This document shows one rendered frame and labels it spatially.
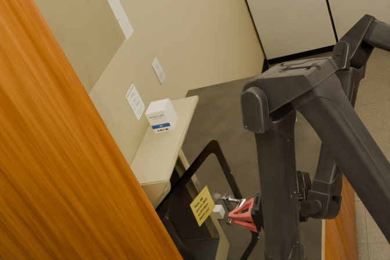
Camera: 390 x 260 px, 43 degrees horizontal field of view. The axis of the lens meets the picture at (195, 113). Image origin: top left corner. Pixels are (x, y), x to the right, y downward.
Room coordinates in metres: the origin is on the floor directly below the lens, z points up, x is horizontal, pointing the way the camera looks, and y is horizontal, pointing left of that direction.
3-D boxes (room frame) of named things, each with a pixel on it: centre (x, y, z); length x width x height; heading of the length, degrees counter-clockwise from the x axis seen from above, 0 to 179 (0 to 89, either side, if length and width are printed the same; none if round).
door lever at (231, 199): (1.03, 0.02, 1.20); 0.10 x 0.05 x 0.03; 132
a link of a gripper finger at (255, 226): (0.99, -0.01, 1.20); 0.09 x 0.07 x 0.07; 64
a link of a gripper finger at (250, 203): (0.99, -0.01, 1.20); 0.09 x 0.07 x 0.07; 64
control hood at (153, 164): (1.02, 0.09, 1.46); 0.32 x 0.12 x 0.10; 154
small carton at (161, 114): (1.06, 0.07, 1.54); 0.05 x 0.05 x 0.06; 64
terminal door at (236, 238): (1.00, 0.09, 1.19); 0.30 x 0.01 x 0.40; 132
